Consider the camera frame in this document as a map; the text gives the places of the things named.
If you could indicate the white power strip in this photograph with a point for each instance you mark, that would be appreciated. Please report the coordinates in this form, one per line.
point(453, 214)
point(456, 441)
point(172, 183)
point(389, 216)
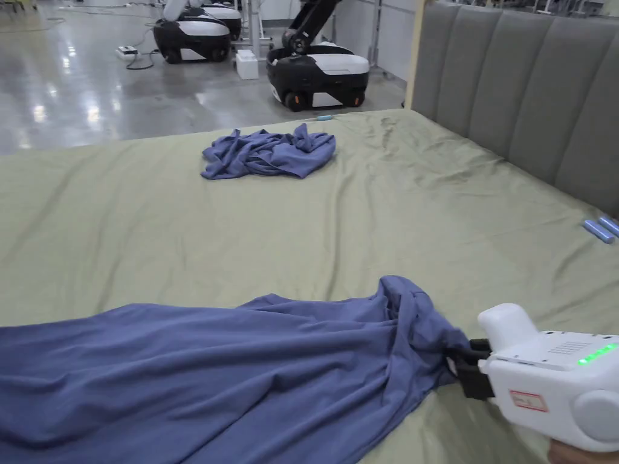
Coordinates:
point(126, 50)

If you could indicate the dark blue shirt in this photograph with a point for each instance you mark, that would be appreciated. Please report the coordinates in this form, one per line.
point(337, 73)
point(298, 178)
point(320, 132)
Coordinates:
point(232, 372)

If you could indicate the grey padded headboard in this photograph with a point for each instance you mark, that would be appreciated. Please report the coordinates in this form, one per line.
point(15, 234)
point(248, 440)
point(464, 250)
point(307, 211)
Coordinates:
point(522, 82)

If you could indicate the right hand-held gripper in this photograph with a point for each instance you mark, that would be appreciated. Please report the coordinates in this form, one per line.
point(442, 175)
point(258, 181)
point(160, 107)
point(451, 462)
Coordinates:
point(541, 386)

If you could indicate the white box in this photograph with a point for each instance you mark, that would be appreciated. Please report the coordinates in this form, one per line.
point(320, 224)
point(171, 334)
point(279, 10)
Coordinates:
point(247, 64)

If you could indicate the person's right hand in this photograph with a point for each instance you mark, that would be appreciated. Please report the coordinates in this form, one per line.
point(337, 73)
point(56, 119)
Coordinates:
point(580, 452)

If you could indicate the black and white mobile robot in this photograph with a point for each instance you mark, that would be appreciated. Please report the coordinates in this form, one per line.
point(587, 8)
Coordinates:
point(319, 72)
point(193, 38)
point(225, 17)

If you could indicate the blue cylindrical battery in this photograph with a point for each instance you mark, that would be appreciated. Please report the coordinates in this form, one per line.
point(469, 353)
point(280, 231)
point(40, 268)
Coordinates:
point(598, 232)
point(610, 225)

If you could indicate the bunched dark blue garment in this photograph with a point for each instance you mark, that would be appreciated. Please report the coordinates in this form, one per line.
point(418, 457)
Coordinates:
point(275, 152)

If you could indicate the bed with pale green sheet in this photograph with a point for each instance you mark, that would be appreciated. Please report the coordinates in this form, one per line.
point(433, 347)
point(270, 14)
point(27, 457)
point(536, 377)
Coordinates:
point(300, 227)

